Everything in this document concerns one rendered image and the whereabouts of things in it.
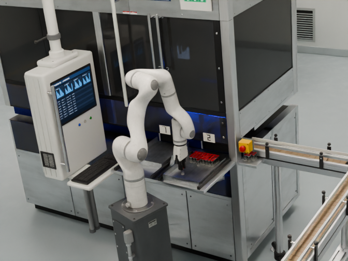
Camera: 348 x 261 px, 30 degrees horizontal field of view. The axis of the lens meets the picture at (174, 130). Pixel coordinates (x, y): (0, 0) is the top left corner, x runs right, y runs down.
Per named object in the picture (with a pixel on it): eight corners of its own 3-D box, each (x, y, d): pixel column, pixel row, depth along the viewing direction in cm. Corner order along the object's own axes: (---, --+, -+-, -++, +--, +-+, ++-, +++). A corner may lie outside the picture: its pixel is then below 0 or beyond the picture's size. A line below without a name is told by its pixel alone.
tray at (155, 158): (157, 140, 454) (157, 135, 453) (189, 146, 441) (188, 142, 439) (129, 161, 429) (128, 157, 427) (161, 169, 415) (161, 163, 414)
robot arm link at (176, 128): (190, 138, 391) (179, 134, 397) (189, 118, 386) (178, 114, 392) (180, 143, 386) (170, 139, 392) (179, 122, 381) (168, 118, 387)
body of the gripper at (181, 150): (179, 137, 398) (180, 154, 403) (170, 144, 391) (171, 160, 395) (189, 139, 395) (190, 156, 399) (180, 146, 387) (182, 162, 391)
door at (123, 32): (112, 95, 451) (100, 11, 427) (168, 103, 427) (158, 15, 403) (111, 95, 451) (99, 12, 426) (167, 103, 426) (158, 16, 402)
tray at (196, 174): (191, 155, 428) (190, 150, 426) (226, 162, 414) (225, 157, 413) (162, 178, 403) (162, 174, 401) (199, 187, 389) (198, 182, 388)
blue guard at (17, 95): (10, 104, 513) (5, 83, 506) (228, 143, 412) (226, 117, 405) (10, 104, 513) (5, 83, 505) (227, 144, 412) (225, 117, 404)
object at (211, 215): (100, 160, 632) (86, 75, 596) (300, 204, 525) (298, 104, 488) (28, 211, 557) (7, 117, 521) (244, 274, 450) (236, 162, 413)
